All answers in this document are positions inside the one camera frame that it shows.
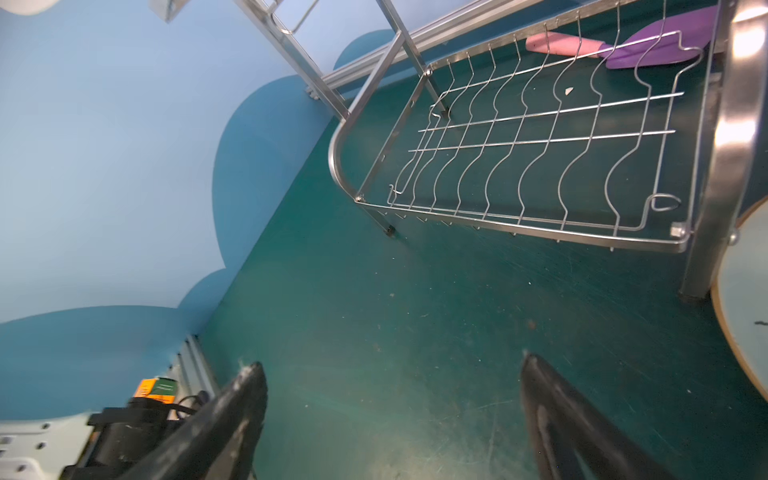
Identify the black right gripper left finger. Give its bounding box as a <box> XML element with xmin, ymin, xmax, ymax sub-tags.
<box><xmin>121</xmin><ymin>362</ymin><xmax>268</xmax><ymax>479</ymax></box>

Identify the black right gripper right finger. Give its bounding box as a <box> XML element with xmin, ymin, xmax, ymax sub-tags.
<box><xmin>520</xmin><ymin>352</ymin><xmax>673</xmax><ymax>479</ymax></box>

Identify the light green flower plate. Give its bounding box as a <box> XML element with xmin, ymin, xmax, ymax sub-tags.
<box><xmin>711</xmin><ymin>198</ymin><xmax>767</xmax><ymax>397</ymax></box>

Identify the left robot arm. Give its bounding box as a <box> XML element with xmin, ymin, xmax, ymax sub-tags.
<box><xmin>1</xmin><ymin>387</ymin><xmax>211</xmax><ymax>479</ymax></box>

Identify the stainless steel dish rack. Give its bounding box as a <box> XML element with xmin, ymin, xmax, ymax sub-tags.
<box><xmin>241</xmin><ymin>1</ymin><xmax>767</xmax><ymax>299</ymax></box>

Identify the orange green box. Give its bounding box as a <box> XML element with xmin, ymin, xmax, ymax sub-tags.
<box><xmin>133</xmin><ymin>377</ymin><xmax>179</xmax><ymax>404</ymax></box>

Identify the pink purple silicone spatula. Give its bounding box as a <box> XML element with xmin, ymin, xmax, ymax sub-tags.
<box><xmin>525</xmin><ymin>6</ymin><xmax>718</xmax><ymax>70</ymax></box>

